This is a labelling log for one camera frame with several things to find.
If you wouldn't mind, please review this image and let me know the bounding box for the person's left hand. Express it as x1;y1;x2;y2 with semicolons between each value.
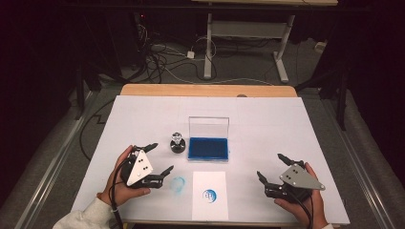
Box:
100;144;152;208

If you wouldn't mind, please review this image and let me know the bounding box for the white paper sheet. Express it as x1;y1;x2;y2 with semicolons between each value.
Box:
191;170;230;221

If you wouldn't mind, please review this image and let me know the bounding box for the thin black floor cable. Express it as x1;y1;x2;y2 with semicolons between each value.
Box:
78;98;117;161

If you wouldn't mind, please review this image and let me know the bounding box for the black computer tower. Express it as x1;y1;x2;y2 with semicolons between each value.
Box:
132;10;152;70

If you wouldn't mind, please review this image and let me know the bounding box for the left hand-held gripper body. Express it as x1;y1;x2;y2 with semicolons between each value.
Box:
119;148;165;190

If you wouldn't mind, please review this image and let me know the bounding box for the aluminium floor rail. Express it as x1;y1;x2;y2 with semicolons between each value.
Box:
318;94;397;229
13;90;96;229

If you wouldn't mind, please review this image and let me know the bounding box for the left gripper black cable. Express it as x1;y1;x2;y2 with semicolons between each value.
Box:
108;165;126;229

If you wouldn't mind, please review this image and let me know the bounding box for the blue ink pad clear-lid case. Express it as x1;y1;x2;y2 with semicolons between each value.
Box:
186;115;230;164

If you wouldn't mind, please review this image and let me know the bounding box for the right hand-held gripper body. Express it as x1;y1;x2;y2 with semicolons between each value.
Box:
264;163;327;205

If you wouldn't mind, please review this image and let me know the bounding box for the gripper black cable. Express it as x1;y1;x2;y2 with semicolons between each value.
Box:
108;165;126;229
292;190;316;229

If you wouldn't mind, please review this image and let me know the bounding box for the crystal-handled stamp with black base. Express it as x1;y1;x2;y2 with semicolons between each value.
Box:
169;132;187;155

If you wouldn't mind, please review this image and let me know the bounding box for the black floor cable bundle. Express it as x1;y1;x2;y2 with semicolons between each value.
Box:
137;23;221;85

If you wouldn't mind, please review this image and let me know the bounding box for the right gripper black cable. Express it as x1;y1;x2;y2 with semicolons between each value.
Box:
292;190;316;229

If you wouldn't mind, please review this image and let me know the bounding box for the small beige box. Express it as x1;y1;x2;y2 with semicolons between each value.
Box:
314;40;330;54

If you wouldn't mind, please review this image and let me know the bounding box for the person's right hand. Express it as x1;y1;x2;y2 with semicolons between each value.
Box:
273;161;330;229

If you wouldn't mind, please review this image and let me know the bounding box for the black metal stand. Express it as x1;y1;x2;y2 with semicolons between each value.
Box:
75;61;89;121

